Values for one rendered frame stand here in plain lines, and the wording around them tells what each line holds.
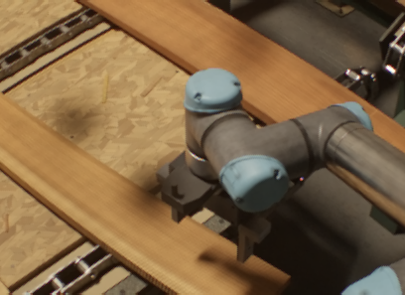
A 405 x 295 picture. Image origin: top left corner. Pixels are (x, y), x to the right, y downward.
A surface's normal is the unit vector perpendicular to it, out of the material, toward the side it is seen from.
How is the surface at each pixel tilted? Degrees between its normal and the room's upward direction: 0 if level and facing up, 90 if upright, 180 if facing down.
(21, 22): 0
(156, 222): 0
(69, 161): 0
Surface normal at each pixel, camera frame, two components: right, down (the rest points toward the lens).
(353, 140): -0.52, -0.69
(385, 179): -0.76, -0.42
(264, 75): 0.00, -0.68
